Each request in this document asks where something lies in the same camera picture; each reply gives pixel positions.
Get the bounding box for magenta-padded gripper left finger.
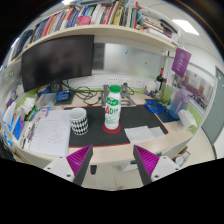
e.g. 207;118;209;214
43;144;94;187

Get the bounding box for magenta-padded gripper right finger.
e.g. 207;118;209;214
133;144;183;186

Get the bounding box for white drink bottle green cap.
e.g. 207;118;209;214
104;84;122;131

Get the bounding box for purple water bottle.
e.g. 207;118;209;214
168;87;194;120

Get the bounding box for white paper sheet with writing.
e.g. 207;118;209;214
29;109;72;158

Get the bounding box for small white paper sheet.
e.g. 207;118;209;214
123;125;165;144

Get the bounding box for black white diamond mug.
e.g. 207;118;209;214
68;107;90;136

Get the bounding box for white tissue pack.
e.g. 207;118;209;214
177;109;198;132

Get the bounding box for black desk mat red edge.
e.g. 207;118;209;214
63;103;169;148

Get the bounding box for blue tissue pack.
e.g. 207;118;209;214
11;115;26;141

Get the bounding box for flat round red coaster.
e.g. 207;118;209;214
101;123;122;135

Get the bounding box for clear plastic box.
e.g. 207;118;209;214
35;92;58;110

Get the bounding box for white napkin stack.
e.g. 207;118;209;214
18;96;38;116

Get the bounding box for small blue box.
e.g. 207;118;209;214
55;90;73;104

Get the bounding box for grey door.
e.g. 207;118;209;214
201;66;224;154

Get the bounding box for grey metal laptop stand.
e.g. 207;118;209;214
100;83;137;108

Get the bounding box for photo poster board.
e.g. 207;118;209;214
183;69;214;111

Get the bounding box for dark wine bottle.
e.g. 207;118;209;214
156;68;166;93

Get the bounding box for purple hanging banner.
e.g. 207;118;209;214
171;47;193;79

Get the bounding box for black computer monitor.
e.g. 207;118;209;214
20;34;96;94

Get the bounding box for dark blue box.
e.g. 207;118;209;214
9;29;34;61

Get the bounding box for ceiling light panels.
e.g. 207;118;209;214
171;18;200;36

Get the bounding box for coiled blue cable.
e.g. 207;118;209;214
143;99;165;115

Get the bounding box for black cable bundle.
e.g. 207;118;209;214
61;79;103;107

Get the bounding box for white wall socket row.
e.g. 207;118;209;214
107;76;145;88

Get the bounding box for wall shelf with books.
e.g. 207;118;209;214
8;0;183;63

